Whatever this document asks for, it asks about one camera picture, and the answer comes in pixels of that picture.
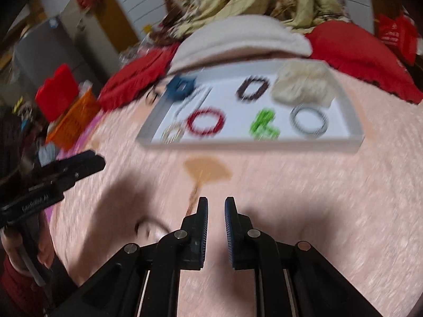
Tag clear plastic bag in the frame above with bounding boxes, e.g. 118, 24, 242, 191
119, 35, 157, 64

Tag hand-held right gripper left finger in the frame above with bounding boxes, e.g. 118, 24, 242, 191
77, 197, 209, 317

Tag white bead necklace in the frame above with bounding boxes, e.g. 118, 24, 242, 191
173, 85, 213, 120

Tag orange plastic basket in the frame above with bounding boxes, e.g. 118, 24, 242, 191
45, 89, 101, 151

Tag red plastic bag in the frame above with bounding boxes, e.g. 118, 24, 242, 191
376, 12, 419, 67

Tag grey braided bracelet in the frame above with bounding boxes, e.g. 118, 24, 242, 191
289, 104, 330, 138

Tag blue hair claw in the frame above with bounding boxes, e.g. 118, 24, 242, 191
164, 74, 199, 102

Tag clear spiral hair tie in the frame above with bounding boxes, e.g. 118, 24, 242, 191
160, 122, 186, 145

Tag grey cabinet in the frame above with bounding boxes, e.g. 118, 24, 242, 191
12, 16, 87, 106

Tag red plain pillow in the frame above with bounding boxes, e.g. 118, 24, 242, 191
305, 20, 423, 104

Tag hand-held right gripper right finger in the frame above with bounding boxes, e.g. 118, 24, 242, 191
224, 197, 384, 317

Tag red fringed pillow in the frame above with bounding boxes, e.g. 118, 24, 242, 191
98, 44, 180, 112

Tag pink textured bedspread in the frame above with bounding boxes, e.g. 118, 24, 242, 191
46, 73, 423, 317

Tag red plastic container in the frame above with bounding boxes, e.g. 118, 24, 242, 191
36, 64, 80, 123

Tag red bead bracelet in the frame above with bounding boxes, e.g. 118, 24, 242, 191
185, 106, 227, 138

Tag black hair ties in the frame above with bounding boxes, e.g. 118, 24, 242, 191
145, 84, 161, 104

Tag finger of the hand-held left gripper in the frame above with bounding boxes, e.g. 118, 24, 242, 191
41, 150, 97, 174
49, 156, 107, 189

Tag white shallow box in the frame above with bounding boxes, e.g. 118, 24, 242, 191
136, 59, 365, 154

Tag cream scrunchie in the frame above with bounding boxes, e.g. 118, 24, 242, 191
272, 59, 335, 107

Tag person's left hand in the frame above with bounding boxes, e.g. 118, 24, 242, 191
0, 212, 56, 271

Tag white pillow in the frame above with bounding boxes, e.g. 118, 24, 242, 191
168, 15, 313, 74

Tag green bead bracelet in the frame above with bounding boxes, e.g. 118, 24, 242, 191
249, 108, 282, 141

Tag dark brown bead bracelet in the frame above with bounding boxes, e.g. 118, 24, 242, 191
236, 76, 270, 102

